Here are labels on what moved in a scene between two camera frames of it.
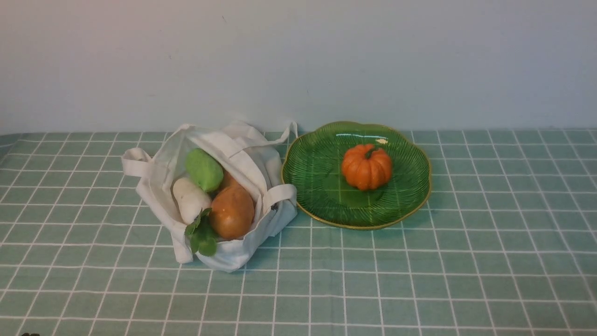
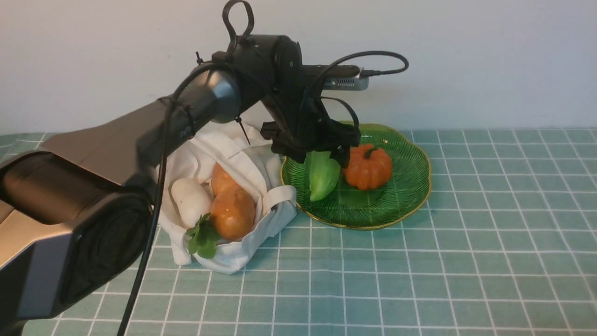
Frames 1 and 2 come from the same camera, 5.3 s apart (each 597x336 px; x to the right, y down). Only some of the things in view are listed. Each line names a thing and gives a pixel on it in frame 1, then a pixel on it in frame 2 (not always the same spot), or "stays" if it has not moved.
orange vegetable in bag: x=228 y=180 stays
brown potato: x=232 y=211 stays
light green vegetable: x=204 y=169 → x=323 y=171
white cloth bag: x=248 y=153 stays
